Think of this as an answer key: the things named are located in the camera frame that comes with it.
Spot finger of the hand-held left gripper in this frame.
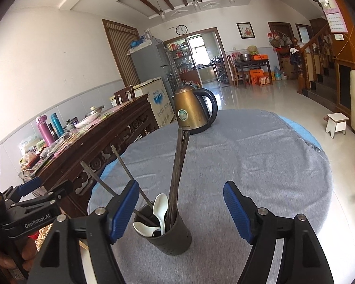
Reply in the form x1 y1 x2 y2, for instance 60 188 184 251
1 177 43 206
6 180 73 213

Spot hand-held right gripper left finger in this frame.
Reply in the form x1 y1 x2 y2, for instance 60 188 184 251
27 180 140 284

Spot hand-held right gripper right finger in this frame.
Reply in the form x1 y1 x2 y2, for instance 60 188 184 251
223 180 335 284

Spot grey metal chopstick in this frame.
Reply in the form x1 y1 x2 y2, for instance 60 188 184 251
80 160 160 228
111 145 156 210

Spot dark grey utensil holder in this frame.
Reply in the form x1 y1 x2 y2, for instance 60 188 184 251
133 204 193 256

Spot person's left hand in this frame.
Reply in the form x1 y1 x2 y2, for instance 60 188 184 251
0 237 38 277

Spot white plastic spoon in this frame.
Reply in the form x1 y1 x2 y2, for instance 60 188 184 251
152 193 169 236
133 221 161 237

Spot carved wooden sideboard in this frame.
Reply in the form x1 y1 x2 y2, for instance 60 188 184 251
32 95 160 216

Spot grey tablecloth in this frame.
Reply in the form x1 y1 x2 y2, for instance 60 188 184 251
87 108 333 284

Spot pink water bottle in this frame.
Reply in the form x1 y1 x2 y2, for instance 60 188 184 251
36 116 54 146

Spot blue water bottle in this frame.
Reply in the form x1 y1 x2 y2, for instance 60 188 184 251
50 113 65 137

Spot white bowl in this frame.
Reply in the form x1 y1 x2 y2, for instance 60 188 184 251
75 115 92 128

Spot metal pot with lid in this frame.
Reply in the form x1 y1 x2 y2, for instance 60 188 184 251
86 106 105 118

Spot light blue table cover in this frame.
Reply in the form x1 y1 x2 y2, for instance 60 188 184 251
95 115 322 184

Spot gold electric kettle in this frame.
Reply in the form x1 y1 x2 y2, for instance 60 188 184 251
173 84 219 135

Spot white chest freezer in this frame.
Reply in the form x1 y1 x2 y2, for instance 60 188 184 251
109 77 176 128

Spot small white stool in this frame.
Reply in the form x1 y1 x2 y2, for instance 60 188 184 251
326 113 350 139

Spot wooden dining chair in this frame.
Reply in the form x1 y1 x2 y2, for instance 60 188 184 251
227 55 250 88

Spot metal rack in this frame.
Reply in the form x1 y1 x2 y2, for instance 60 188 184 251
211 58 228 85

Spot striped wooden door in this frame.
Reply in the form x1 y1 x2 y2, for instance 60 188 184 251
102 19 141 89

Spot dark wooden side table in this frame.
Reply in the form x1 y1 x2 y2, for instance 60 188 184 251
234 59 273 88

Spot cardboard box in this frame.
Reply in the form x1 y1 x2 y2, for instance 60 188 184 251
280 58 298 80

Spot grey refrigerator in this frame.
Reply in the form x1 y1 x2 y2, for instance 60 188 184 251
129 37 181 95

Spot wooden staircase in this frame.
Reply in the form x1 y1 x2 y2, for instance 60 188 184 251
296 0 355 116

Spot glass bottle cabinet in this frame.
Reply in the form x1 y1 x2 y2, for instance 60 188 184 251
166 40 196 83

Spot kitchen window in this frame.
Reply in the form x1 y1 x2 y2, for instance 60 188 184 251
192 37 209 66

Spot framed flower picture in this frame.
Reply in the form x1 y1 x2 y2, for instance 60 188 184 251
236 22 256 40

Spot wall calendar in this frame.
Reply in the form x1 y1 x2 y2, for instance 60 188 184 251
322 0 349 34

